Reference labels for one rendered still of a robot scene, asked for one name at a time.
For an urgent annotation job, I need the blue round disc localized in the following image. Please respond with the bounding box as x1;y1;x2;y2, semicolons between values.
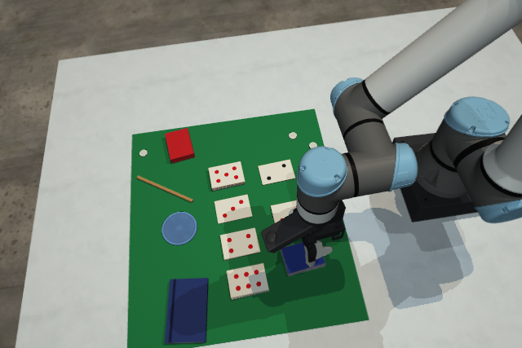
161;212;197;245

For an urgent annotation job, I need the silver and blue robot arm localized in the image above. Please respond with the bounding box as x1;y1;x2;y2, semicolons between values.
261;0;522;253

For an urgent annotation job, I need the red rectangular block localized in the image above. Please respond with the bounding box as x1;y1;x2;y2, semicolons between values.
165;128;195;163

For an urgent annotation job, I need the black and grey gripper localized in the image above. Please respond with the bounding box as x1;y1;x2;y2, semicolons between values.
298;200;346;267

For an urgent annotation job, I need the green felt play mat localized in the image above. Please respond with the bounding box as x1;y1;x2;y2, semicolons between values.
127;109;369;348

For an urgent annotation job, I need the cream card with black dots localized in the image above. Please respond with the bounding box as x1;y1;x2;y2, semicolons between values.
258;159;295;185

